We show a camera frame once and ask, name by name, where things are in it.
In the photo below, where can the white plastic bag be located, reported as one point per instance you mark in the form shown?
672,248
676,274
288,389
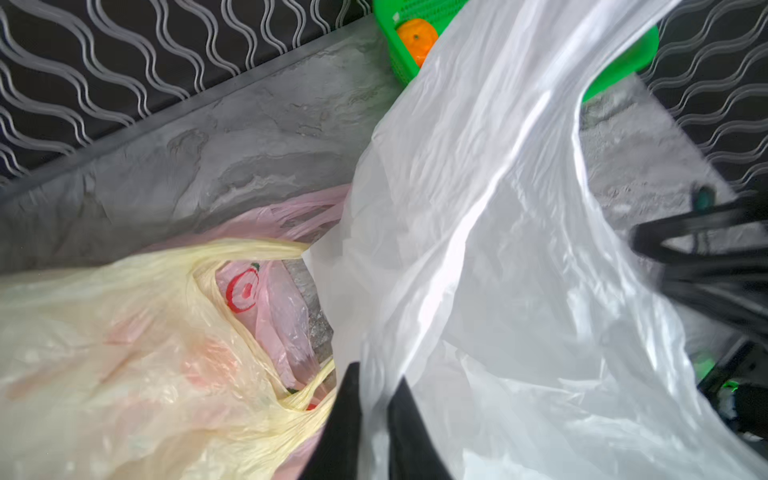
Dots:
473,263

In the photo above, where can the yellow plastic bag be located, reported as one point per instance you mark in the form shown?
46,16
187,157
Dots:
139,370

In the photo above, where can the pink plastic bag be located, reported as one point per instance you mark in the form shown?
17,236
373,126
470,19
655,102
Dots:
263,296

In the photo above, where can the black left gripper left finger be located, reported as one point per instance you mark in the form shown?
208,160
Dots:
336,432

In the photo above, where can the green plastic basket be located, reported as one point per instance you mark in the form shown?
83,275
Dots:
390,14

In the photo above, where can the orange far left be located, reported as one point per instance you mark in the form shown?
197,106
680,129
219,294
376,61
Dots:
418,36

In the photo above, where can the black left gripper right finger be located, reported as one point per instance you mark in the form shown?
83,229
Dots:
412,454

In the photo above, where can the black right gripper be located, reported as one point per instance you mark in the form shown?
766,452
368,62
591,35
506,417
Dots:
735,384

